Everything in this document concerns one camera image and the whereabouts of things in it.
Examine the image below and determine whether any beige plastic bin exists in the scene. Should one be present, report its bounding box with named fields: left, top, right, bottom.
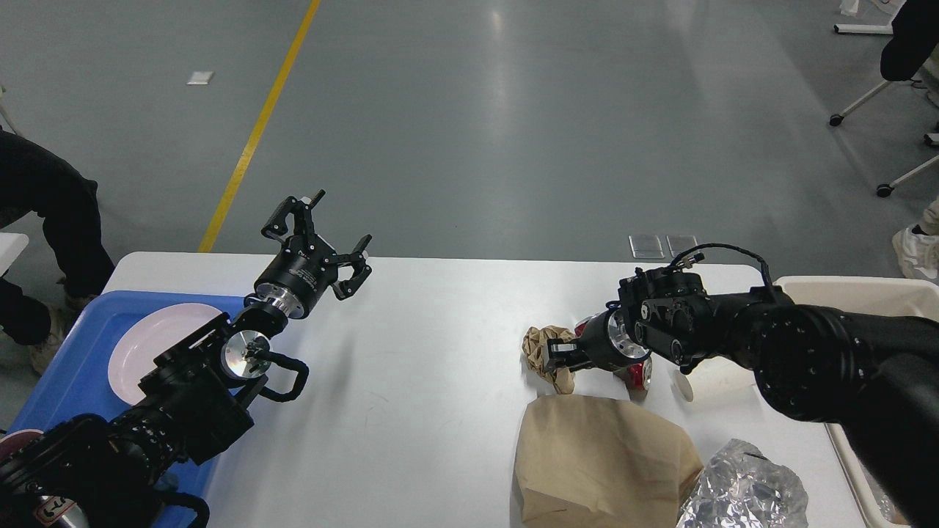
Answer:
left=775, top=275, right=938, bottom=527

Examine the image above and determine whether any clear floor plate right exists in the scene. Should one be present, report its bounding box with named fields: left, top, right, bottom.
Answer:
left=666, top=235, right=700, bottom=257

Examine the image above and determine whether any pink plastic plate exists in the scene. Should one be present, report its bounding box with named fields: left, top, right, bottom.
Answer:
left=107, top=303, right=221, bottom=406

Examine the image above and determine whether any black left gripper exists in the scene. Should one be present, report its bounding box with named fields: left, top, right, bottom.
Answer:
left=244, top=189, right=373, bottom=320

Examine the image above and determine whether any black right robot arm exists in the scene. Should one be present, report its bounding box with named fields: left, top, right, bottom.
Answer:
left=542, top=245, right=938, bottom=527

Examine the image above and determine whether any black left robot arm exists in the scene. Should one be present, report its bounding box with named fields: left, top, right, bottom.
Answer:
left=2, top=190, right=371, bottom=527

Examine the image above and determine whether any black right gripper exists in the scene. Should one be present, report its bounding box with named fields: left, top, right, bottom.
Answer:
left=547, top=309, right=651, bottom=373

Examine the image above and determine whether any person in beige trousers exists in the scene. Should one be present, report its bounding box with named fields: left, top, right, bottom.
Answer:
left=891, top=197, right=938, bottom=285

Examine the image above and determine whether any brown paper bag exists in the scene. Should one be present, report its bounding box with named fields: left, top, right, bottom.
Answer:
left=514, top=395, right=702, bottom=527

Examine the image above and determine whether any crushed red can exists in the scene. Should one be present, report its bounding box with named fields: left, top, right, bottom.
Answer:
left=574, top=325, right=653, bottom=392

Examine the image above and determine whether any foil ball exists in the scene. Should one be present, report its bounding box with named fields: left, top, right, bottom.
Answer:
left=676, top=439, right=808, bottom=527

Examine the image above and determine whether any clear floor plate left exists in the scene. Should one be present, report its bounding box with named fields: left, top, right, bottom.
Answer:
left=628, top=235, right=665, bottom=260

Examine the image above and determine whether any clear floor plate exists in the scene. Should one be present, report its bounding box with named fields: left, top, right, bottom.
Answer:
left=666, top=235, right=700, bottom=257
left=628, top=235, right=665, bottom=260

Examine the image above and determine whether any pink mug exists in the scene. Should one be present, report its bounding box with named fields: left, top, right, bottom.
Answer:
left=0, top=429, right=43, bottom=462

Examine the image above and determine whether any dark teal mug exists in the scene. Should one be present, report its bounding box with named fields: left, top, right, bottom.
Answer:
left=152, top=472, right=179, bottom=496

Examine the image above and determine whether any blue plastic tray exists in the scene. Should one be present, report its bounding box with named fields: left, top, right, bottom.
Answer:
left=2, top=291, right=262, bottom=527

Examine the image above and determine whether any person in black trousers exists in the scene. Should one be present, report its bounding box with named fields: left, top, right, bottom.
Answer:
left=1, top=131, right=115, bottom=375

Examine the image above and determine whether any brown paper ball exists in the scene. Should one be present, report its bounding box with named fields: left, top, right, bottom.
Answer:
left=521, top=326, right=576, bottom=395

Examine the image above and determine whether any white crumpled tissue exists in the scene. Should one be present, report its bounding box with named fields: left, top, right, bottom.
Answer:
left=672, top=363, right=707, bottom=403

